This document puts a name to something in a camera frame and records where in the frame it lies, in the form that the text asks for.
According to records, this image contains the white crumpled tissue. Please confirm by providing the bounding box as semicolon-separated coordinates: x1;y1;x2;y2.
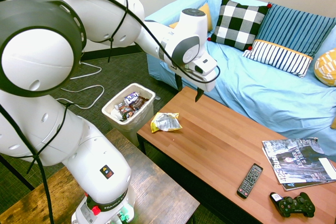
110;107;124;121

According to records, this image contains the white plastic trash bin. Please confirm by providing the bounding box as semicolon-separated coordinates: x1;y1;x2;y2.
101;82;157;147

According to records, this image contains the white floor cable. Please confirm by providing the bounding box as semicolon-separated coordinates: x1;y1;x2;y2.
55;61;105;110

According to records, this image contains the red black panda snack wrapper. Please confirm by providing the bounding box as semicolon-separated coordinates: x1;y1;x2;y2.
118;104;135;116

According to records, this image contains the brown snack wrapper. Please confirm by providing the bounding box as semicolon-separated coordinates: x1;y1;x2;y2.
131;95;150;111

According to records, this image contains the small black labelled device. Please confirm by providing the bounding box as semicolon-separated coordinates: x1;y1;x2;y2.
269;191;284;205

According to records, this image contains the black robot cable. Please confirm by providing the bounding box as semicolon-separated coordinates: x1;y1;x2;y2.
0;0;221;224

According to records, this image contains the empty hint water bottle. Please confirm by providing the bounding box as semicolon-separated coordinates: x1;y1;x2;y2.
115;91;141;109

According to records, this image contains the black remote control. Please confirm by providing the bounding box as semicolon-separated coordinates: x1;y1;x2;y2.
236;163;264;199

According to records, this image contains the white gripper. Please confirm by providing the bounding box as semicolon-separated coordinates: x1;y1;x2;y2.
167;62;218;103

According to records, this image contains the black white checkered pillow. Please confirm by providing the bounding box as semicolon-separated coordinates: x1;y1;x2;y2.
207;0;272;51

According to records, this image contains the rustic wooden robot table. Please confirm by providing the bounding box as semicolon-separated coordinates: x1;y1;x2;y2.
0;128;201;224

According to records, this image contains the light blue sofa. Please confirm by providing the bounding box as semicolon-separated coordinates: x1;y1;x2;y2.
144;0;336;162

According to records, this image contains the blue striped pillow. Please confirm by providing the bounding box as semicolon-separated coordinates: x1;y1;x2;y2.
256;3;336;58

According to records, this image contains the wooden coffee table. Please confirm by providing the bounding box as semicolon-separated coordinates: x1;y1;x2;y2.
136;86;336;224

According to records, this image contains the black game controller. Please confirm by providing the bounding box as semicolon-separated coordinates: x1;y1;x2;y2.
277;191;316;218

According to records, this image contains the magazine under business magazine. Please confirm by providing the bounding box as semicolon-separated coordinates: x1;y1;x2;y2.
281;178;336;192

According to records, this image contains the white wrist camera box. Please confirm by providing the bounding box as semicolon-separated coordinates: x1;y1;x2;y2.
193;52;218;77

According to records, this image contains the yellow chip bag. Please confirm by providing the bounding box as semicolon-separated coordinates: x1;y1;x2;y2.
150;112;183;134

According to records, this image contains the white navy striped pillow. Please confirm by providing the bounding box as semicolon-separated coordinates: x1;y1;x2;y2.
241;39;314;79

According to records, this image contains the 425 Business magazine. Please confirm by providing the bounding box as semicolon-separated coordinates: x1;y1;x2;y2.
261;137;336;185

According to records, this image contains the plain yellow pillow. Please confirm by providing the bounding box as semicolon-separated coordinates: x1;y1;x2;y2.
168;3;214;33

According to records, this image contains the yellow white patterned pillow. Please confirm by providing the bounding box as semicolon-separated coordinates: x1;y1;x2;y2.
314;48;336;87

